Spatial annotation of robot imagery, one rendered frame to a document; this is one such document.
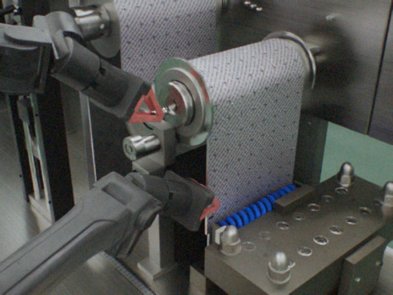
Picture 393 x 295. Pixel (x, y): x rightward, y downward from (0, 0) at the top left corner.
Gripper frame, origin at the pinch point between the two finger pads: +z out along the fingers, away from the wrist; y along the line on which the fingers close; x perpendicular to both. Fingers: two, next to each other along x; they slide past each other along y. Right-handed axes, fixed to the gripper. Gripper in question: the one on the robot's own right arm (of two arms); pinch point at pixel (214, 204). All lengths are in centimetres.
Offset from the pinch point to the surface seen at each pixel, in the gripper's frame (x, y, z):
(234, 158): 9.1, 0.3, -0.1
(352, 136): 30, -114, 264
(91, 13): 22.7, -28.8, -18.3
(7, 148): -18, -77, 2
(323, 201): 7.0, 8.6, 19.9
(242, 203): 1.4, 0.3, 7.5
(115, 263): -20.3, -15.8, -1.4
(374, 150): 26, -92, 258
